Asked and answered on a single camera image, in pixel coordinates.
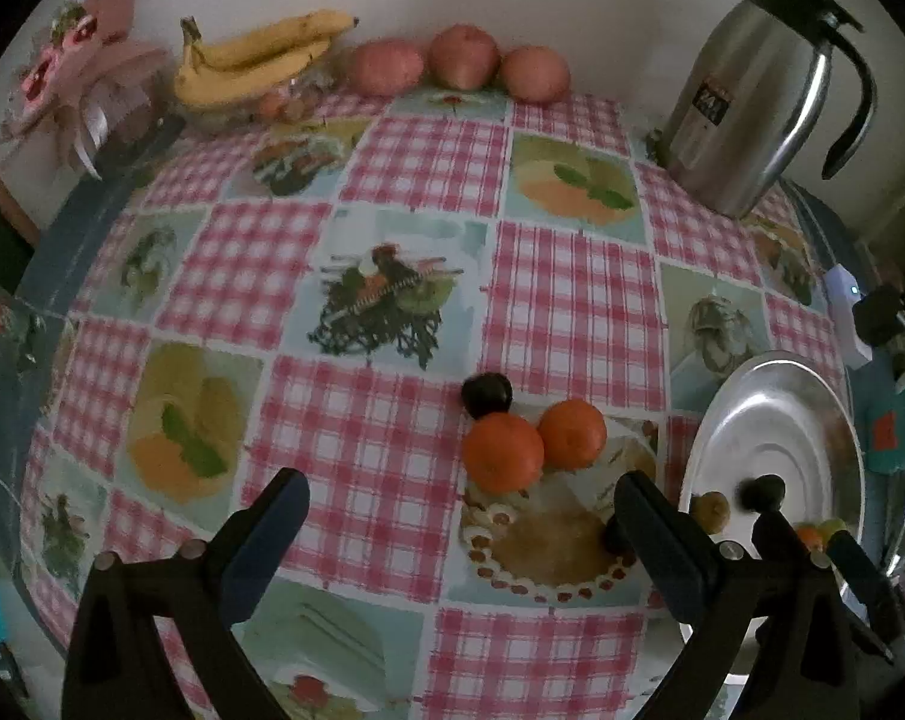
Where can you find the clear glass jar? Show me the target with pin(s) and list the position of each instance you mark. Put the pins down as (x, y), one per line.
(6, 330)

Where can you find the brown kiwi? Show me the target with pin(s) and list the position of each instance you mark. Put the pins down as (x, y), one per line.
(711, 510)

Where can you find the small orange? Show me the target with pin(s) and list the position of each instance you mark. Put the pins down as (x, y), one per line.
(571, 431)

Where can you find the black device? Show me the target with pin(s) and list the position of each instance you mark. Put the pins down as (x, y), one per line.
(883, 311)

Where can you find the yellow banana bunch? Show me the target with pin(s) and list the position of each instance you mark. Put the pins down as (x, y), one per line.
(227, 82)

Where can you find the round metal plate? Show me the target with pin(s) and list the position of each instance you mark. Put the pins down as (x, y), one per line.
(767, 420)

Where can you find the teal box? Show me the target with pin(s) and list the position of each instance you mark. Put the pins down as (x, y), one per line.
(898, 431)

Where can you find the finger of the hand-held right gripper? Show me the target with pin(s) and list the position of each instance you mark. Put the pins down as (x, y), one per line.
(861, 577)
(767, 493)

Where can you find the white power adapter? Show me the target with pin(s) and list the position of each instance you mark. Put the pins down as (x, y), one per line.
(846, 307)

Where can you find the pink flower bouquet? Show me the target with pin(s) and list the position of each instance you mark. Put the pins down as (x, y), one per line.
(55, 67)

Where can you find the green apple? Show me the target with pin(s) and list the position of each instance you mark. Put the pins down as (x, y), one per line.
(833, 526)

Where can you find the steel thermos jug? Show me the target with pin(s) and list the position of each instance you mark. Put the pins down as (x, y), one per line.
(744, 105)

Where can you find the glass fruit bowl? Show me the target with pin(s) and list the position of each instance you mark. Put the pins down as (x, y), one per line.
(313, 86)

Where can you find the pink checked printed tablecloth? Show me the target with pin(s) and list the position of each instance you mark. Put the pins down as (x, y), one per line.
(392, 165)

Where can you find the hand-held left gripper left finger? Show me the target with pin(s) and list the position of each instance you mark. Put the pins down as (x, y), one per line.
(268, 540)

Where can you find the red apple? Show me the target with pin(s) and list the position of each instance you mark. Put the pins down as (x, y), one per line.
(535, 73)
(463, 56)
(386, 67)

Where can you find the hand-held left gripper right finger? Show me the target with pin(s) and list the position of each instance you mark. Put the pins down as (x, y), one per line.
(658, 540)

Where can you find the large orange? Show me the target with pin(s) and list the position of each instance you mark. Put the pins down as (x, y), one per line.
(503, 454)

